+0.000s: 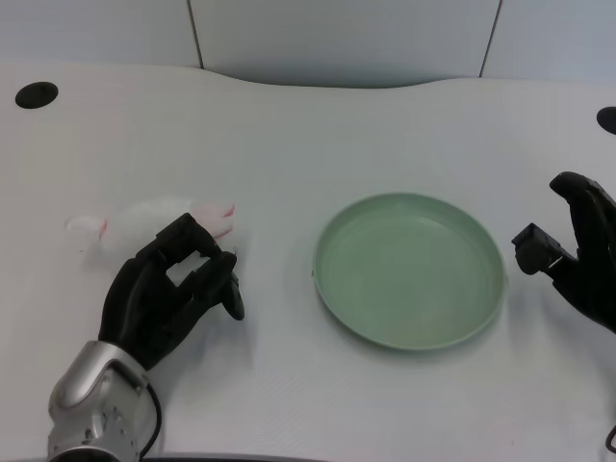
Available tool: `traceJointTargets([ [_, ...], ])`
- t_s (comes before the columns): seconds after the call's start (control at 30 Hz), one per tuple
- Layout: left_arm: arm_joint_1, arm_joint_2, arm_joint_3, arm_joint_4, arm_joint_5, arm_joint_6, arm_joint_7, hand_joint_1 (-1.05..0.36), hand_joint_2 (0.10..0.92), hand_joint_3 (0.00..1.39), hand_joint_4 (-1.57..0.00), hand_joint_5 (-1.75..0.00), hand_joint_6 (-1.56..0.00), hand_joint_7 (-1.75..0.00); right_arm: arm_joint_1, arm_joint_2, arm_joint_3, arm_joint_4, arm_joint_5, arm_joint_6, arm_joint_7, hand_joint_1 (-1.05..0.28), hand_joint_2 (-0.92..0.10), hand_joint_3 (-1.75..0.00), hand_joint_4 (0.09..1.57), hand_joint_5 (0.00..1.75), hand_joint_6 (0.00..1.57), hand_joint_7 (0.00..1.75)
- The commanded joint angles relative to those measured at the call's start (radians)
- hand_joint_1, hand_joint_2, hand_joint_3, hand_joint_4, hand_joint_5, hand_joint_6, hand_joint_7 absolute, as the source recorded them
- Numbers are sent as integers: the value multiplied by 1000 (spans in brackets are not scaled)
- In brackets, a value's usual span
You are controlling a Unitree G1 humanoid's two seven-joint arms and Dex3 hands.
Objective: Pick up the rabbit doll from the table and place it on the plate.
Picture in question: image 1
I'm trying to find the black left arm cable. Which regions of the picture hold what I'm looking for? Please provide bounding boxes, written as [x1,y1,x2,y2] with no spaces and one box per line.
[139,382,162,458]

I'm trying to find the green round plate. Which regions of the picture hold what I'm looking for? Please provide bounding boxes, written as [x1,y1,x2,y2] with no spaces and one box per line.
[312,192,507,354]

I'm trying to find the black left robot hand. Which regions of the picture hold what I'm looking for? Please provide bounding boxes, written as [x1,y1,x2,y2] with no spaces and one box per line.
[97,213,245,372]

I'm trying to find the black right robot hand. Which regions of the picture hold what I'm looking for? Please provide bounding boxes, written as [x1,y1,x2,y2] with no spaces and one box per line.
[510,171,616,335]

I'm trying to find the white rabbit doll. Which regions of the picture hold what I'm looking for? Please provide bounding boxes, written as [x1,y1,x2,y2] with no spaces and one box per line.
[65,197,237,261]

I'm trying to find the black table grommet hole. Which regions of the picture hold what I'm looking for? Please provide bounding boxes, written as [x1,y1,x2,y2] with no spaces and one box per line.
[596,106,616,137]
[14,82,60,110]

